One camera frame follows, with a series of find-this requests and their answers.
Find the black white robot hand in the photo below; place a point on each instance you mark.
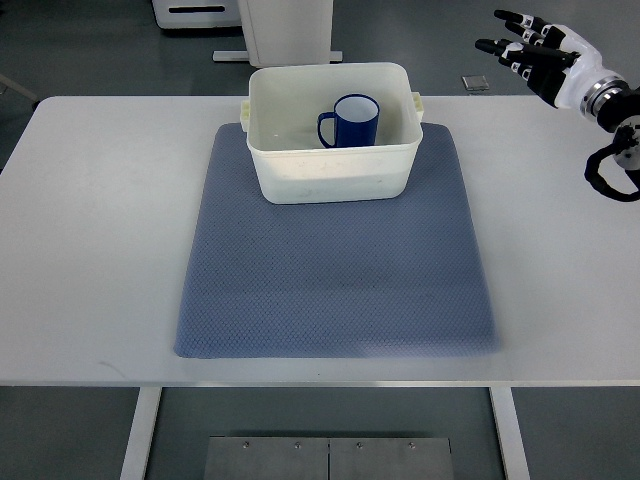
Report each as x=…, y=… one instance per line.
x=557, y=64

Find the blue enamel mug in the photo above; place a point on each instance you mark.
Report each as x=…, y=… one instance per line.
x=355, y=122

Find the white plastic box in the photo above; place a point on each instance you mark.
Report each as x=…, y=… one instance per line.
x=288, y=143

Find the small grey floor plate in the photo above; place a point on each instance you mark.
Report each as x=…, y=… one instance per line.
x=475, y=83

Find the blue textured mat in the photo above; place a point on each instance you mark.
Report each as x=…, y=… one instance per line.
x=399, y=277

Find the white table right leg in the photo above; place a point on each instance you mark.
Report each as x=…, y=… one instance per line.
x=509, y=434

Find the white table leg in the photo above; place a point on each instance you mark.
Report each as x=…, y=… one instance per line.
x=509, y=434
x=141, y=433

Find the white cabinet with slot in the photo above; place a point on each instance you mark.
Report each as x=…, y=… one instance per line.
x=175, y=14

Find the white table left leg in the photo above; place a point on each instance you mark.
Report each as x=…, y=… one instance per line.
x=141, y=433

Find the white pedestal column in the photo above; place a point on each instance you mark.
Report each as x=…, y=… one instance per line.
x=287, y=32

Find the grey pedestal foot bar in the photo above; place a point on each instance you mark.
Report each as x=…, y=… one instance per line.
x=242, y=56

